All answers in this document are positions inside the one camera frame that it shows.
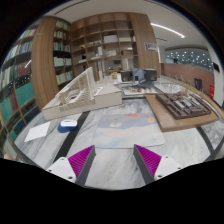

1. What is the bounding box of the flat white site model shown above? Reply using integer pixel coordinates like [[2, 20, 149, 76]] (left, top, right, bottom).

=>
[[122, 86, 157, 96]]

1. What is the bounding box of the grey black building model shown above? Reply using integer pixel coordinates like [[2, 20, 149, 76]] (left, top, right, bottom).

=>
[[121, 68, 157, 84]]

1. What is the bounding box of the pastel patterned mouse pad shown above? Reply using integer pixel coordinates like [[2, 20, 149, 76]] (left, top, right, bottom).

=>
[[92, 113, 165, 149]]

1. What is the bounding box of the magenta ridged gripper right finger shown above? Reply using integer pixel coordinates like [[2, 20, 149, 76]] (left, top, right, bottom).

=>
[[133, 143, 184, 186]]

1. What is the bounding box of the clear acrylic model cover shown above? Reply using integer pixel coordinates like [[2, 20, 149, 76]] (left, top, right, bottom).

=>
[[154, 75, 192, 95]]

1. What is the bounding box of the left bookshelf with books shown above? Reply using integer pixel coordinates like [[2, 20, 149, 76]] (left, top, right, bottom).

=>
[[0, 16, 72, 156]]

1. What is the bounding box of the white architectural model on base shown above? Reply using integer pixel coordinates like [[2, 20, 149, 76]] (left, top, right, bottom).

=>
[[42, 67, 122, 120]]

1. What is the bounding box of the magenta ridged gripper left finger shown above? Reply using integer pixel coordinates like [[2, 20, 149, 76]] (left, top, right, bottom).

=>
[[45, 144, 97, 188]]

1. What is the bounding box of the white paper sheet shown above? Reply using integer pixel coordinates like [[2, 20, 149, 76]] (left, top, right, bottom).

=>
[[25, 122, 50, 142]]

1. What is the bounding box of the white and blue computer mouse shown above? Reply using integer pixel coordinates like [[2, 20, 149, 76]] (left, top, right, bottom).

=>
[[57, 119, 78, 133]]

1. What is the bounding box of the wooden bookshelf wall unit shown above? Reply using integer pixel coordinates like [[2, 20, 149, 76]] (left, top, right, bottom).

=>
[[71, 12, 161, 80]]

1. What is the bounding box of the dark brown architectural model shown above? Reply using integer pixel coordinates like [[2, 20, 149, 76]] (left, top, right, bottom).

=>
[[156, 92, 212, 120]]

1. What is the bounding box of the light wooden model base board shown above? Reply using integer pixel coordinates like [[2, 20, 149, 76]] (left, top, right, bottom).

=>
[[145, 92, 218, 132]]

